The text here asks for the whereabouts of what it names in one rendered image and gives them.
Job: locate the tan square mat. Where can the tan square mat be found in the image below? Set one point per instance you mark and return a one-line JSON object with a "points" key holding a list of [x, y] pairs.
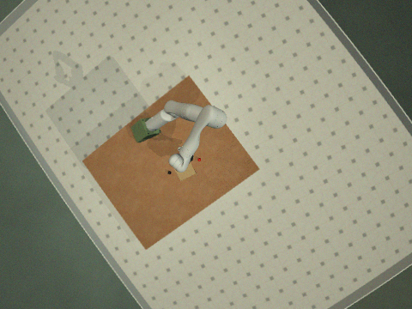
{"points": [[187, 173]]}

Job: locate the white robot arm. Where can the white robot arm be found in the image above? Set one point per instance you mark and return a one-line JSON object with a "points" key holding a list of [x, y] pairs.
{"points": [[209, 115]]}

